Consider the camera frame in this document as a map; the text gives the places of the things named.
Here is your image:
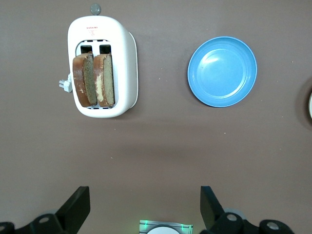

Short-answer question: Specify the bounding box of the light-crumb bread slice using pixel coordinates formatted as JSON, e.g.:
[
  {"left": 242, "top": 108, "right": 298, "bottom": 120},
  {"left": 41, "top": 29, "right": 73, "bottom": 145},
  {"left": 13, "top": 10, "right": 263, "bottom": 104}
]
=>
[{"left": 93, "top": 53, "right": 116, "bottom": 108}]

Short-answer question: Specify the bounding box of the white toaster power plug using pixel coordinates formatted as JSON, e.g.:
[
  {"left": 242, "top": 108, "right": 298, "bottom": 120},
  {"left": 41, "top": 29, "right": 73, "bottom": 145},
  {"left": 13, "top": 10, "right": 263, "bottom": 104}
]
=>
[{"left": 58, "top": 73, "right": 73, "bottom": 93}]

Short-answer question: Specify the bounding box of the grey toaster lever knob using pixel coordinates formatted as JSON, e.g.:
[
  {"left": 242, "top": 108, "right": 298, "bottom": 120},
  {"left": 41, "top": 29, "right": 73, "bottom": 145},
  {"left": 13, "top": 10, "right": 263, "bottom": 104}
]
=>
[{"left": 90, "top": 3, "right": 102, "bottom": 16}]

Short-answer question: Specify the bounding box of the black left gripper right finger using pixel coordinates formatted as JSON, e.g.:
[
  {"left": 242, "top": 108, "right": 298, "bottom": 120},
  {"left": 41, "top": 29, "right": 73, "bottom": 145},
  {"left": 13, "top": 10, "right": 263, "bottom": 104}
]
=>
[{"left": 200, "top": 186, "right": 296, "bottom": 234}]

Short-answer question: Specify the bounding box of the dark-crumb bread slice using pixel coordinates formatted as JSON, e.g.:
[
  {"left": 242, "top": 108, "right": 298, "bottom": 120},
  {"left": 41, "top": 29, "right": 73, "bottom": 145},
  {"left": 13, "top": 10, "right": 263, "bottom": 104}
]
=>
[{"left": 72, "top": 51, "right": 98, "bottom": 108}]

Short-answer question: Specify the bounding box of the white two-slot toaster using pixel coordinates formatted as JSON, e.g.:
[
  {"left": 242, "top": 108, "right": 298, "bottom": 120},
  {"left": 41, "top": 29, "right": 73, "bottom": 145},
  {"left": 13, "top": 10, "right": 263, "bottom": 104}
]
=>
[{"left": 67, "top": 15, "right": 139, "bottom": 118}]

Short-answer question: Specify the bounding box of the blue plate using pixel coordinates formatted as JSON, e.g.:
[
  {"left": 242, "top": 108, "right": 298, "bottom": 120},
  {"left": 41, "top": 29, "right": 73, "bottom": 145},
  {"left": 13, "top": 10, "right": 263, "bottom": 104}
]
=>
[{"left": 187, "top": 36, "right": 258, "bottom": 108}]

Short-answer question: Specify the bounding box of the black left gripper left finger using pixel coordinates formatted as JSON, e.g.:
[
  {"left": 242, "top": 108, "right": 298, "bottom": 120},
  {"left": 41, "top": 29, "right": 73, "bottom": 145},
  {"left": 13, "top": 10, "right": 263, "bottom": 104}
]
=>
[{"left": 0, "top": 186, "right": 91, "bottom": 234}]

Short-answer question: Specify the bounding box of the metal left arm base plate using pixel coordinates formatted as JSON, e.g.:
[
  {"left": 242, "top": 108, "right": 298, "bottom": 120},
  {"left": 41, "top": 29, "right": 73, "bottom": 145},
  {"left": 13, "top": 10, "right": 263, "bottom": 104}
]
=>
[{"left": 139, "top": 219, "right": 194, "bottom": 234}]

